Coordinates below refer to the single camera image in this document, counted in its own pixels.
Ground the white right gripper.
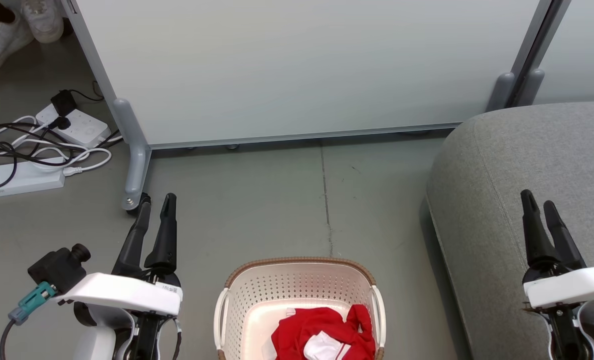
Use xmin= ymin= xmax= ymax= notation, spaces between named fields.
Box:
xmin=520 ymin=189 xmax=594 ymax=311

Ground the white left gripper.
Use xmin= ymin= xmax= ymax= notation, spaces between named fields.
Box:
xmin=57 ymin=193 xmax=183 ymax=316

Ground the red Bulls basketball jersey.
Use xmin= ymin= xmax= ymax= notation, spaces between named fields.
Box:
xmin=270 ymin=303 xmax=377 ymax=360

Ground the grey fabric sofa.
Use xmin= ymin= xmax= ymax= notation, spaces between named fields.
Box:
xmin=425 ymin=100 xmax=594 ymax=360

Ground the grey partition foot with caster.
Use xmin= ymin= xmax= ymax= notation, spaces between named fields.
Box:
xmin=111 ymin=98 xmax=152 ymax=214

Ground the white power strip with sockets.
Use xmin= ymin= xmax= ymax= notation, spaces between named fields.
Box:
xmin=35 ymin=103 xmax=112 ymax=150

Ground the plain white power strip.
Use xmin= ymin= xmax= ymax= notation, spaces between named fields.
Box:
xmin=0 ymin=157 xmax=67 ymax=198

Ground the white perforated laundry basket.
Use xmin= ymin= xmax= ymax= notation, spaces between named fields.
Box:
xmin=213 ymin=256 xmax=387 ymax=360

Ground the black power adapter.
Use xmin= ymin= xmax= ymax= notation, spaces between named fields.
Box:
xmin=50 ymin=89 xmax=78 ymax=119

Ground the narrow white partition panel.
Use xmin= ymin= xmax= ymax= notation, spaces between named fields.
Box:
xmin=527 ymin=0 xmax=594 ymax=106

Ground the wide white partition panel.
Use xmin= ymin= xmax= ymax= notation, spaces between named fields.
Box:
xmin=61 ymin=0 xmax=554 ymax=151

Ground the white power cord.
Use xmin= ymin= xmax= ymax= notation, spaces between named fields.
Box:
xmin=0 ymin=115 xmax=124 ymax=177

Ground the teal camera cable connector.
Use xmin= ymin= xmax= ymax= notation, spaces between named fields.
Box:
xmin=8 ymin=281 xmax=58 ymax=326

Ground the black power cord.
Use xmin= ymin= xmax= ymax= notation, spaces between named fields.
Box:
xmin=0 ymin=111 xmax=124 ymax=190

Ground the grey camera cable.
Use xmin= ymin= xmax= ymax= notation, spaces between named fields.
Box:
xmin=0 ymin=318 xmax=19 ymax=360

